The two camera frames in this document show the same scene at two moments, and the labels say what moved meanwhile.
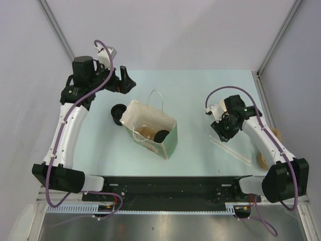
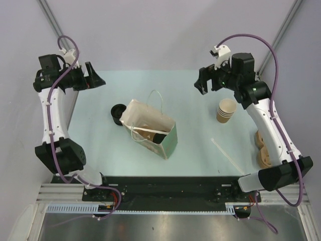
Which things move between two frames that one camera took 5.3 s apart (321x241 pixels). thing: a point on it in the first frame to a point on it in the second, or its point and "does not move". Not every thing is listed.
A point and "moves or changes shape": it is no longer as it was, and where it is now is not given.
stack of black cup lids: [117, 110] does not move
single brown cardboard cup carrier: [146, 131] moves or changes shape
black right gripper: [223, 135] to [207, 73]
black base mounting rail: [177, 190] does not move
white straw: [224, 148] to [212, 139]
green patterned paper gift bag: [150, 128] does not move
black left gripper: [123, 86] to [92, 81]
